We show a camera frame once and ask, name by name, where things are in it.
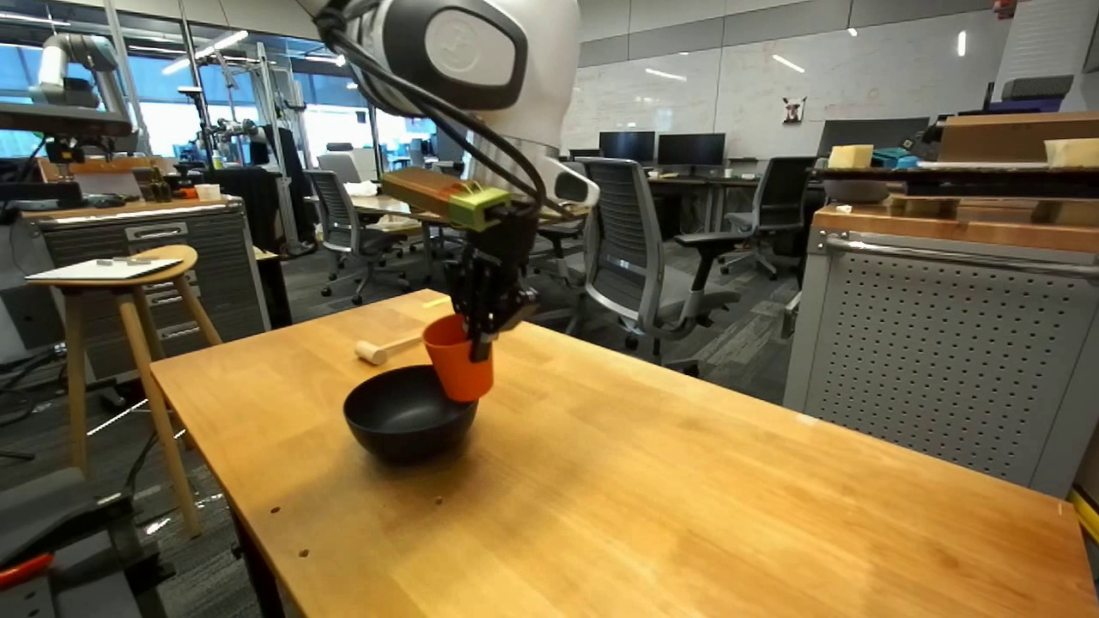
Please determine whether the black computer monitor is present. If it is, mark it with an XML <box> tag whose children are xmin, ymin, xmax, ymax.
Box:
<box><xmin>661</xmin><ymin>133</ymin><xmax>725</xmax><ymax>168</ymax></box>
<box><xmin>597</xmin><ymin>130</ymin><xmax>655</xmax><ymax>165</ymax></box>

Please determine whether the black bowl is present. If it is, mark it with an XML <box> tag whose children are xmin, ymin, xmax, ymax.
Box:
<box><xmin>344</xmin><ymin>365</ymin><xmax>477</xmax><ymax>463</ymax></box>

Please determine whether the grey perforated metal cabinet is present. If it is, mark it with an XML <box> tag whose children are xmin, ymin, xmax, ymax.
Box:
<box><xmin>785</xmin><ymin>206</ymin><xmax>1099</xmax><ymax>499</ymax></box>

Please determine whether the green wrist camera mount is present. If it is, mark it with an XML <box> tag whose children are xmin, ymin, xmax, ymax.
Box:
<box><xmin>383</xmin><ymin>168</ymin><xmax>511</xmax><ymax>231</ymax></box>

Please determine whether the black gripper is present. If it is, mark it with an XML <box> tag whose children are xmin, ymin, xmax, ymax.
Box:
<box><xmin>448</xmin><ymin>209</ymin><xmax>541</xmax><ymax>365</ymax></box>

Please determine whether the white tray on stool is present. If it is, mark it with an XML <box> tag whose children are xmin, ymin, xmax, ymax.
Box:
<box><xmin>28</xmin><ymin>256</ymin><xmax>180</xmax><ymax>282</ymax></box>

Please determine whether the grey drawer cabinet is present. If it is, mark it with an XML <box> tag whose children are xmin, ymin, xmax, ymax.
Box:
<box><xmin>28</xmin><ymin>200</ymin><xmax>270</xmax><ymax>382</ymax></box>

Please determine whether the orange plastic cup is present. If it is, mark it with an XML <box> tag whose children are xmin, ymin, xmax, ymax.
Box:
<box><xmin>422</xmin><ymin>316</ymin><xmax>496</xmax><ymax>403</ymax></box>

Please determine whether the round wooden stool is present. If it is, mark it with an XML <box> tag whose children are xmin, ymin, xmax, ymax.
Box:
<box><xmin>26</xmin><ymin>240</ymin><xmax>227</xmax><ymax>539</ymax></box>

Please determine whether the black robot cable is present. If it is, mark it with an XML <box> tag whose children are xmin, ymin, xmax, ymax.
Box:
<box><xmin>309</xmin><ymin>0</ymin><xmax>557</xmax><ymax>211</ymax></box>

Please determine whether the grey office chair left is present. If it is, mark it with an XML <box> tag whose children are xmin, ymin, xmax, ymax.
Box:
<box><xmin>305</xmin><ymin>168</ymin><xmax>422</xmax><ymax>306</ymax></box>

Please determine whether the grey mesh office chair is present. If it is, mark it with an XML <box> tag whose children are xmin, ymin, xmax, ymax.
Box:
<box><xmin>570</xmin><ymin>159</ymin><xmax>745</xmax><ymax>356</ymax></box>

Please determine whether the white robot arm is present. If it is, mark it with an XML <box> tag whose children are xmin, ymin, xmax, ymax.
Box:
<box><xmin>297</xmin><ymin>0</ymin><xmax>600</xmax><ymax>360</ymax></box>

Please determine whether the black office chair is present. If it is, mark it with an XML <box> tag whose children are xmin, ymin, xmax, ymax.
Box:
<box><xmin>729</xmin><ymin>159</ymin><xmax>813</xmax><ymax>277</ymax></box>

